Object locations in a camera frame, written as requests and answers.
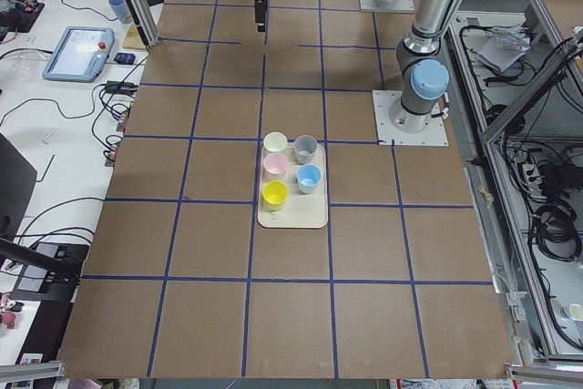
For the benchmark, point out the yellow plastic cup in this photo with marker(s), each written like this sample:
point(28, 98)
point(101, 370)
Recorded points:
point(274, 195)

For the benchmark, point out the pink plastic cup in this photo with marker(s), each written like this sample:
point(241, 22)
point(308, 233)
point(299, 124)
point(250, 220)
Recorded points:
point(275, 166)

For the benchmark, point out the teach pendant tablet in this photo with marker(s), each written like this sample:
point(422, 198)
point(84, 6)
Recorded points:
point(80, 55)

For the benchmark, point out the cream plastic tray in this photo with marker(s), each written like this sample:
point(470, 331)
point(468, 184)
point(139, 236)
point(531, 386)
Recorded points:
point(299, 211)

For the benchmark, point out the blue plastic cup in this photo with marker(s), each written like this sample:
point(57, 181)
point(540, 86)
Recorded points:
point(308, 177)

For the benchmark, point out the pale green plastic cup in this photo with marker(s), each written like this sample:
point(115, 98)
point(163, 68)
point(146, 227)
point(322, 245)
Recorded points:
point(275, 142)

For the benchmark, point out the blue cup on bench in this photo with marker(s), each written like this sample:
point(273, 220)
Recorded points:
point(120, 10)

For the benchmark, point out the wooden stand base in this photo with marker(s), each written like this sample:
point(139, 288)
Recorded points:
point(133, 39)

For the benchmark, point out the grey plastic cup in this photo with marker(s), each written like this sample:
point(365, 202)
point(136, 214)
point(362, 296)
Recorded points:
point(305, 147)

